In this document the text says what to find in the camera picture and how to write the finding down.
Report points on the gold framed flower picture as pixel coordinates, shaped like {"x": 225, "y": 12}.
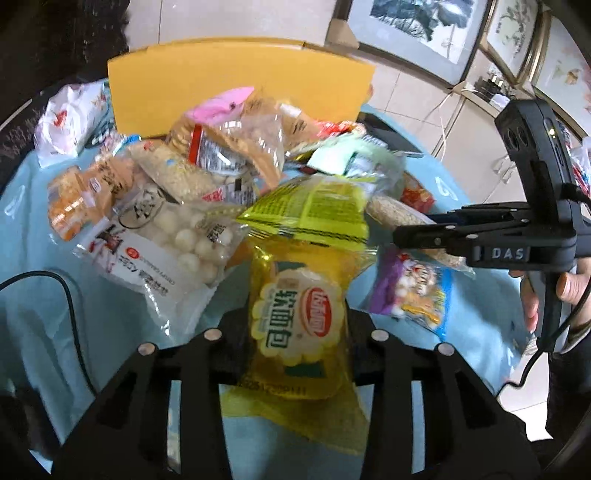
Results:
{"x": 515, "y": 32}

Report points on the white plastic bag red print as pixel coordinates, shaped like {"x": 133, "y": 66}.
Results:
{"x": 64, "y": 120}

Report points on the person's dark clothing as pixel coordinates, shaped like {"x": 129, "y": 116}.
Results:
{"x": 568, "y": 406}

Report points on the mint green snack packet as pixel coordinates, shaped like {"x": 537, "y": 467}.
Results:
{"x": 369, "y": 161}

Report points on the yellow soft bread packet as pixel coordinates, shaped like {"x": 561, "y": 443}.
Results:
{"x": 295, "y": 323}

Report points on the large framed picture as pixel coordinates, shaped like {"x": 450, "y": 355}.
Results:
{"x": 415, "y": 27}

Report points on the purple and blue snack packet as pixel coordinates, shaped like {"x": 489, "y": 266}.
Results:
{"x": 415, "y": 290}

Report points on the clear bun packet red label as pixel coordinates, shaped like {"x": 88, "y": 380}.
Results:
{"x": 261, "y": 138}

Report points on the yellow cardboard box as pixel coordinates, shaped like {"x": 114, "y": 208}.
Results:
{"x": 231, "y": 69}

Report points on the clear oat bar packet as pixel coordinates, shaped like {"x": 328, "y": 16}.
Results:
{"x": 397, "y": 214}

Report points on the white ball snack bag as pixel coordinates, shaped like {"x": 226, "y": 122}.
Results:
{"x": 184, "y": 240}

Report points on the brown cardboard piece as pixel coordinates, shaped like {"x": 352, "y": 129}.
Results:
{"x": 341, "y": 27}

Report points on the pink wafer packet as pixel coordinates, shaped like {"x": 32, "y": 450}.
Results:
{"x": 217, "y": 104}

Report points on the long red snack packet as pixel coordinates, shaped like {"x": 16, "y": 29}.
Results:
{"x": 334, "y": 129}

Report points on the beige snack packet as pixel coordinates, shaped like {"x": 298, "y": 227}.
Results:
{"x": 113, "y": 170}

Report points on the yellow-green snack packet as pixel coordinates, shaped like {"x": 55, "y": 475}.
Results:
{"x": 304, "y": 207}

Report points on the beige low cabinet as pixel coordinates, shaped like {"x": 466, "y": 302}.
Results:
{"x": 475, "y": 152}

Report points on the person's right hand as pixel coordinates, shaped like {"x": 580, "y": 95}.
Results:
{"x": 572, "y": 286}

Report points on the black smartphone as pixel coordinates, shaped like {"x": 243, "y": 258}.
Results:
{"x": 392, "y": 138}

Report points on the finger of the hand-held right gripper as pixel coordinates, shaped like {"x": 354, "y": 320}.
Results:
{"x": 429, "y": 236}
{"x": 480, "y": 212}

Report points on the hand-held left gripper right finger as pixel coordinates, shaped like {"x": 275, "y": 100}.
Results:
{"x": 392, "y": 369}

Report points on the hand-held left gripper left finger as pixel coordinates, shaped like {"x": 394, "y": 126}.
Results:
{"x": 203, "y": 364}

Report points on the grainy rice cracker packet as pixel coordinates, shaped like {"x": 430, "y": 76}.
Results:
{"x": 171, "y": 175}

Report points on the orange snack packet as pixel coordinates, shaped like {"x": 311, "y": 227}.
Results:
{"x": 69, "y": 203}

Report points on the small red snack packet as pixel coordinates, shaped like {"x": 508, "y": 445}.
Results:
{"x": 418, "y": 194}

